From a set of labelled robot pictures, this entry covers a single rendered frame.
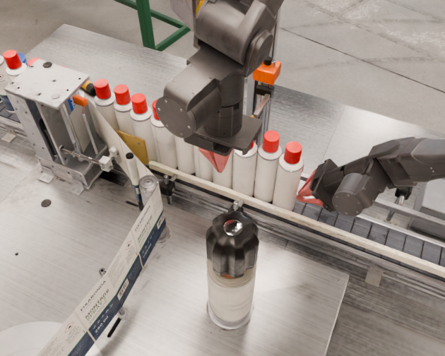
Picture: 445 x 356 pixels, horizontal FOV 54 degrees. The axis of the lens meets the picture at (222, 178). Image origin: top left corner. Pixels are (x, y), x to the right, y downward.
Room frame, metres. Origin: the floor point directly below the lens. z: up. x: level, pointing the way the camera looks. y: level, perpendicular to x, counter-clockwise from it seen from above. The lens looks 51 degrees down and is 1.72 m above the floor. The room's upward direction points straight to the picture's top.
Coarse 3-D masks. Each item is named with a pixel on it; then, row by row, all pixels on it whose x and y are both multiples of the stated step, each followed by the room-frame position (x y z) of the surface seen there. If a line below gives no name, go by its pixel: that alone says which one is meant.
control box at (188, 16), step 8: (176, 0) 0.72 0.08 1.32; (184, 0) 0.69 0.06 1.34; (192, 0) 0.67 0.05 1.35; (200, 0) 0.67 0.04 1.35; (176, 8) 0.72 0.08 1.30; (184, 8) 0.69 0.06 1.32; (192, 8) 0.67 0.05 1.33; (184, 16) 0.70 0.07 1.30; (192, 16) 0.67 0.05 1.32; (192, 24) 0.67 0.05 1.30
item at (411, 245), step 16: (0, 112) 0.91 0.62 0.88; (208, 192) 0.63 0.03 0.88; (256, 208) 0.58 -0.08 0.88; (304, 208) 0.58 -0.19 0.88; (320, 208) 0.58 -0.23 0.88; (336, 224) 0.54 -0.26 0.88; (352, 224) 0.54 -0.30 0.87; (368, 224) 0.54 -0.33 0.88; (336, 240) 0.49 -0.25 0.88; (384, 240) 0.49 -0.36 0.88; (400, 240) 0.49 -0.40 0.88; (416, 240) 0.49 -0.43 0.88; (384, 256) 0.45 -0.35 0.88; (416, 256) 0.45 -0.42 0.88; (432, 256) 0.45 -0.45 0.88
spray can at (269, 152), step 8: (264, 136) 0.62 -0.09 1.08; (272, 136) 0.62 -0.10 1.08; (264, 144) 0.61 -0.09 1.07; (272, 144) 0.60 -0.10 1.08; (264, 152) 0.61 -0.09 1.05; (272, 152) 0.60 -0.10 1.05; (280, 152) 0.61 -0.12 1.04; (264, 160) 0.60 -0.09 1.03; (272, 160) 0.59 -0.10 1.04; (256, 168) 0.61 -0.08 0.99; (264, 168) 0.60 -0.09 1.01; (272, 168) 0.59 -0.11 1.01; (256, 176) 0.61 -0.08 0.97; (264, 176) 0.59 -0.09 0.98; (272, 176) 0.59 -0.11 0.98; (256, 184) 0.61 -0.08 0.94; (264, 184) 0.59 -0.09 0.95; (272, 184) 0.60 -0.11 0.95; (256, 192) 0.60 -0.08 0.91; (264, 192) 0.59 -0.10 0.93; (272, 192) 0.60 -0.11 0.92; (264, 200) 0.59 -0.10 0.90; (272, 200) 0.60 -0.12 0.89
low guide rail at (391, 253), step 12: (156, 168) 0.68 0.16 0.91; (168, 168) 0.67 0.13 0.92; (192, 180) 0.64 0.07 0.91; (204, 180) 0.64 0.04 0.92; (216, 192) 0.61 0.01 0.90; (228, 192) 0.60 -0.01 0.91; (252, 204) 0.58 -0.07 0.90; (264, 204) 0.57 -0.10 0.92; (288, 216) 0.54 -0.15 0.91; (300, 216) 0.53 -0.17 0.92; (312, 228) 0.51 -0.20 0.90; (324, 228) 0.50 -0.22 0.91; (336, 228) 0.50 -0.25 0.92; (348, 240) 0.48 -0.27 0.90; (360, 240) 0.47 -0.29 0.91; (384, 252) 0.45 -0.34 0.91; (396, 252) 0.45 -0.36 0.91; (408, 264) 0.43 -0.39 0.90; (420, 264) 0.42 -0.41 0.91; (432, 264) 0.42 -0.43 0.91; (444, 276) 0.40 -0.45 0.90
